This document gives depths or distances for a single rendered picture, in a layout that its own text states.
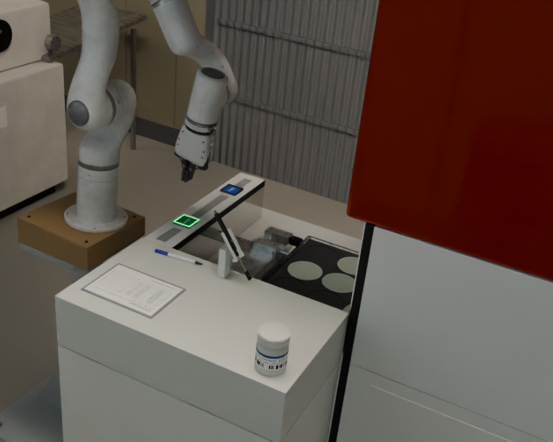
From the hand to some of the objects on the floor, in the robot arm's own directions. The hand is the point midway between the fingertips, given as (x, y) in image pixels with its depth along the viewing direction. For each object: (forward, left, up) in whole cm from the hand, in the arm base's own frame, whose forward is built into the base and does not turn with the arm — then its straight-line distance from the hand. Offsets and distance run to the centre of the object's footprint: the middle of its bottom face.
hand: (187, 174), depth 212 cm
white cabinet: (+29, +8, -111) cm, 115 cm away
